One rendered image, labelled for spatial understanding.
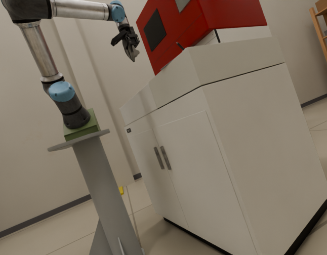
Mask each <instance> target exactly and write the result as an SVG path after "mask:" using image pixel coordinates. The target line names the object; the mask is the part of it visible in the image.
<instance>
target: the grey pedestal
mask: <svg viewBox="0 0 327 255"><path fill-rule="evenodd" d="M108 133H110V130H109V129H106V130H102V131H98V132H94V133H91V134H87V135H84V136H82V137H79V138H76V139H73V140H70V141H67V142H64V143H61V144H58V145H55V146H52V147H50V148H48V149H47V150H48V152H51V151H57V150H63V149H67V148H70V147H73V150H74V153H75V155H76V158H77V161H78V164H79V166H80V169H81V172H82V174H83V177H84V179H85V182H86V185H87V187H88V190H89V193H90V195H91V198H92V201H93V203H94V206H95V208H96V211H97V214H98V216H99V221H98V224H97V228H96V231H95V235H94V239H93V242H92V246H91V249H90V253H89V255H145V251H144V249H143V248H141V247H140V244H139V241H138V239H137V236H136V233H135V231H134V228H133V225H132V223H131V220H130V217H129V215H128V212H127V209H126V207H125V204H124V201H123V199H122V196H121V194H120V191H119V188H118V186H117V183H116V180H115V178H114V175H113V172H112V170H111V167H110V164H109V162H108V159H107V156H106V154H105V151H104V148H103V146H102V143H101V140H100V136H103V135H105V134H108Z"/></svg>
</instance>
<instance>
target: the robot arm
mask: <svg viewBox="0 0 327 255"><path fill-rule="evenodd" d="M1 2H2V4H3V6H4V7H5V9H6V10H7V11H8V13H9V15H10V18H11V20H12V22H13V24H15V25H17V26H18V27H19V28H20V30H21V32H22V34H23V37H24V39H25V41H26V43H27V45H28V47H29V49H30V52H31V54H32V56H33V58H34V60H35V62H36V64H37V67H38V69H39V71H40V73H41V75H42V76H41V78H40V80H41V82H42V84H43V89H44V91H45V93H46V94H47V95H49V97H50V98H51V99H52V100H53V101H54V102H55V104H56V105H57V107H58V109H59V110H60V112H61V113H62V116H63V122H64V124H65V126H66V127H67V128H69V129H76V128H80V127H82V126H84V125H85V124H87V123H88V122H89V120H90V118H91V116H90V114H89V112H88V111H87V110H86V109H85V108H84V107H83V106H82V104H81V102H80V100H79V98H78V96H77V94H76V92H75V90H74V88H73V86H72V85H71V84H70V83H69V82H66V81H65V79H64V77H63V74H62V73H60V72H58V69H57V67H56V64H55V62H54V59H53V57H52V54H51V52H50V49H49V47H48V44H47V42H46V39H45V37H44V34H43V32H42V29H41V27H40V25H39V24H40V22H41V19H52V18H53V17H63V18H76V19H91V20H104V21H115V23H116V25H117V28H118V30H119V34H118V35H116V36H115V37H114V38H113V39H112V40H111V45H112V46H115V45H116V44H117V43H118V42H120V41H121V40H122V45H123V47H124V50H125V53H126V55H127V56H128V57H129V58H130V59H131V60H132V61H133V62H135V57H137V56H138V54H139V53H140V52H139V50H136V49H135V48H136V47H137V46H138V44H139V43H140V41H139V38H138V35H137V34H135V31H134V28H133V27H132V26H130V24H129V22H128V19H127V16H126V14H125V11H124V8H123V6H122V4H121V2H120V1H118V0H115V1H112V2H111V3H110V4H104V3H99V2H97V3H96V2H89V1H81V0H1Z"/></svg>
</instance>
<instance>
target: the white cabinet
mask: <svg viewBox="0 0 327 255"><path fill-rule="evenodd" d="M124 129H125V132H126V135H127V137H128V140H129V143H130V146H131V149H132V151H133V154H134V157H135V159H136V162H137V165H138V167H139V170H140V173H141V176H142V178H143V181H144V184H145V186H146V189H147V192H148V194H149V197H150V200H151V203H152V205H153V208H154V211H155V213H157V214H159V215H161V216H162V217H163V218H164V220H165V221H167V222H169V223H170V224H172V225H174V226H176V227H177V228H179V229H181V230H183V231H184V232H186V233H188V234H190V235H191V236H193V237H195V238H197V239H198V240H200V241H202V242H204V243H205V244H207V245H209V246H211V247H212V248H214V249H216V250H218V251H219V252H221V253H223V254H225V255H294V254H295V252H296V251H297V250H298V248H299V247H300V246H301V244H302V243H303V241H304V240H305V239H306V237H307V236H308V234H309V233H310V232H311V230H312V229H313V227H314V226H315V225H316V223H317V222H318V221H319V219H320V218H321V216H322V215H323V214H324V212H325V211H326V209H327V180H326V178H325V175H324V172H323V169H322V166H321V163H320V160H319V157H318V155H317V152H316V149H315V146H314V143H313V140H312V137H311V134H310V131H309V128H308V125H307V122H306V120H305V117H304V114H303V111H302V108H301V105H300V102H299V99H298V96H297V94H296V91H295V88H294V85H293V82H292V79H291V76H290V73H289V71H288V68H287V65H286V63H283V64H279V65H276V66H272V67H269V68H265V69H262V70H258V71H254V72H251V73H247V74H244V75H240V76H237V77H233V78H229V79H226V80H222V81H219V82H215V83H212V84H208V85H205V86H202V87H200V88H198V89H196V90H194V91H192V92H190V93H188V94H186V95H184V96H183V97H181V98H179V99H177V100H175V101H173V102H171V103H169V104H167V105H165V106H164V107H162V108H160V109H158V110H156V111H154V112H152V113H150V114H148V115H146V116H145V117H143V118H141V119H139V120H137V121H135V122H133V123H131V124H129V125H127V126H126V127H124Z"/></svg>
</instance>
